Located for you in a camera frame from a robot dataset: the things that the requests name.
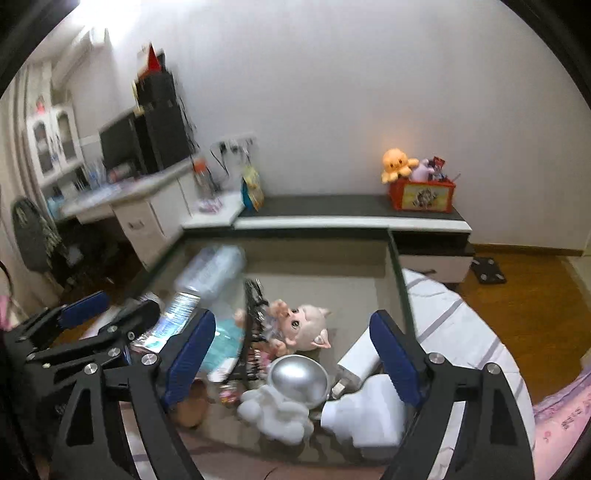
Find black eiffel tower model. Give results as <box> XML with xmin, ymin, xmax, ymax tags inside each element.
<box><xmin>228</xmin><ymin>279</ymin><xmax>270</xmax><ymax>387</ymax></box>

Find pink haired doll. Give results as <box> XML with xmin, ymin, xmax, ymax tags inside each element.
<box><xmin>266</xmin><ymin>300</ymin><xmax>332</xmax><ymax>357</ymax></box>

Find white astronaut figurine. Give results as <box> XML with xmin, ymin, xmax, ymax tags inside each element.
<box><xmin>236</xmin><ymin>354</ymin><xmax>329</xmax><ymax>446</ymax></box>

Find clear plastic box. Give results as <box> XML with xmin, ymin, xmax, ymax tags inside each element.
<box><xmin>174</xmin><ymin>244</ymin><xmax>245</xmax><ymax>303</ymax></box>

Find blue white small packet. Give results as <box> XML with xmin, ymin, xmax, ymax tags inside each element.
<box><xmin>131</xmin><ymin>292</ymin><xmax>200</xmax><ymax>354</ymax></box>

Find black office chair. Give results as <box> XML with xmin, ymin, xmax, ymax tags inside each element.
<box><xmin>11</xmin><ymin>196</ymin><xmax>106</xmax><ymax>293</ymax></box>

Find striped white tablecloth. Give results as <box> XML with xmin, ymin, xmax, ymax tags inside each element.
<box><xmin>119</xmin><ymin>267</ymin><xmax>537</xmax><ymax>480</ymax></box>

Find white desk with drawers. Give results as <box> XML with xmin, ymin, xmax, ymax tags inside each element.
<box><xmin>59</xmin><ymin>157</ymin><xmax>197</xmax><ymax>266</ymax></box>

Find pink black storage tray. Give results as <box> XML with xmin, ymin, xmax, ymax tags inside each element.
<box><xmin>132</xmin><ymin>230</ymin><xmax>422</xmax><ymax>479</ymax></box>

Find black white low bench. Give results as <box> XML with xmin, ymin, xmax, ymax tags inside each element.
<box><xmin>233</xmin><ymin>195</ymin><xmax>474</xmax><ymax>285</ymax></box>

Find black floor scale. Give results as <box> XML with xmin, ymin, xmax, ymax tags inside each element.
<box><xmin>471</xmin><ymin>256</ymin><xmax>507</xmax><ymax>285</ymax></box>

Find white small side cabinet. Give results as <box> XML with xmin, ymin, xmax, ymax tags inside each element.
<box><xmin>181</xmin><ymin>192</ymin><xmax>245</xmax><ymax>230</ymax></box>

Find blue yellow snack bag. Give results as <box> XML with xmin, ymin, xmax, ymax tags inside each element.
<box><xmin>242</xmin><ymin>165</ymin><xmax>264</xmax><ymax>211</ymax></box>

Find pink quilt bedding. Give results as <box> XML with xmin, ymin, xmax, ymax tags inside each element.
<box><xmin>533</xmin><ymin>368</ymin><xmax>590</xmax><ymax>479</ymax></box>

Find red toy storage box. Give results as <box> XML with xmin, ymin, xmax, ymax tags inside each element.
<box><xmin>389</xmin><ymin>179</ymin><xmax>456</xmax><ymax>213</ymax></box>

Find black computer monitor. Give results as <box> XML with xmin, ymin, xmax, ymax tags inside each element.
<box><xmin>99</xmin><ymin>111</ymin><xmax>146</xmax><ymax>175</ymax></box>

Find black computer tower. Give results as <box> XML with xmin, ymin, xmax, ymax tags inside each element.
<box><xmin>135</xmin><ymin>102</ymin><xmax>193</xmax><ymax>174</ymax></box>

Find purple plush toy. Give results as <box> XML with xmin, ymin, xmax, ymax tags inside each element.
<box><xmin>409</xmin><ymin>159</ymin><xmax>435</xmax><ymax>183</ymax></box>

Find orange octopus plush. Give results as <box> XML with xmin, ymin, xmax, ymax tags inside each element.
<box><xmin>381</xmin><ymin>148</ymin><xmax>420</xmax><ymax>184</ymax></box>

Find black speaker box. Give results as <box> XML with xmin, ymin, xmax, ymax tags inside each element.
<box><xmin>135</xmin><ymin>71</ymin><xmax>176</xmax><ymax>106</ymax></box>

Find red paper bag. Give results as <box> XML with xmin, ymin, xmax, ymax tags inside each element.
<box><xmin>137</xmin><ymin>43</ymin><xmax>165</xmax><ymax>80</ymax></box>

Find white air conditioner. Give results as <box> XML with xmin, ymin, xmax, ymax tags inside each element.
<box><xmin>51</xmin><ymin>27</ymin><xmax>109</xmax><ymax>90</ymax></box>

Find white wall cabinet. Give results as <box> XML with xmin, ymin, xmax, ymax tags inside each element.
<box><xmin>26</xmin><ymin>105</ymin><xmax>84</xmax><ymax>188</ymax></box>

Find wall power socket strip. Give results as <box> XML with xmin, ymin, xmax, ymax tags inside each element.
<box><xmin>211</xmin><ymin>131</ymin><xmax>257</xmax><ymax>150</ymax></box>

